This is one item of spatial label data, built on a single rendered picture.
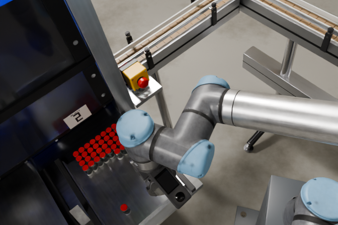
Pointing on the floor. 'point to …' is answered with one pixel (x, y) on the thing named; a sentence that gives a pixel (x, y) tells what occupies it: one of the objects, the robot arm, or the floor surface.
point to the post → (93, 35)
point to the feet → (252, 141)
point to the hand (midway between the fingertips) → (166, 192)
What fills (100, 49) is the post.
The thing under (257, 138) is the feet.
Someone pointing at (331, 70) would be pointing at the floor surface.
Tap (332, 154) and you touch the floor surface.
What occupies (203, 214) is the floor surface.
